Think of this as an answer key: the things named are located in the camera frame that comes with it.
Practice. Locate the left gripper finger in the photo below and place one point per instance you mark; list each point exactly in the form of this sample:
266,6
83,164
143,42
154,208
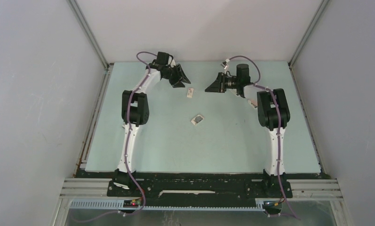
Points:
181,75
178,84

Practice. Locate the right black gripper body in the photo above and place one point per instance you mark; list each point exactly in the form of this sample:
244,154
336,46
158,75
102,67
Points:
229,81

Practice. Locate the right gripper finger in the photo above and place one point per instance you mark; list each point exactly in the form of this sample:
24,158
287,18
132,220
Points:
219,79
215,88

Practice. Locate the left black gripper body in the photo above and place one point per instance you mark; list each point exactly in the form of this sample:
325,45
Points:
174,76

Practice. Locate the white stapler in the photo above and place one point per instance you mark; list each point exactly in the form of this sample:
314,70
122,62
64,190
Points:
236,94

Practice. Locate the small white staple box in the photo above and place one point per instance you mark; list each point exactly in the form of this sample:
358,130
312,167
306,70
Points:
190,93

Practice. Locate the white staple box barcode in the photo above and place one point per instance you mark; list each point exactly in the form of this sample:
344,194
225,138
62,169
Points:
197,119

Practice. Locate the small pink stapler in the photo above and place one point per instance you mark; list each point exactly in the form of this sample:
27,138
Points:
252,103

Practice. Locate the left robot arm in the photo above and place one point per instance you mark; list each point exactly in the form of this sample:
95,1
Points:
135,108

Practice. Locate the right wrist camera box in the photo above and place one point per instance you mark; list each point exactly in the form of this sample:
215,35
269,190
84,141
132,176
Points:
225,65

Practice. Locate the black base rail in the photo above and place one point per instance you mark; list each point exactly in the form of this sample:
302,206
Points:
201,189

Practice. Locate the white cable duct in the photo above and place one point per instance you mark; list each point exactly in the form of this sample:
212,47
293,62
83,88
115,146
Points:
112,204

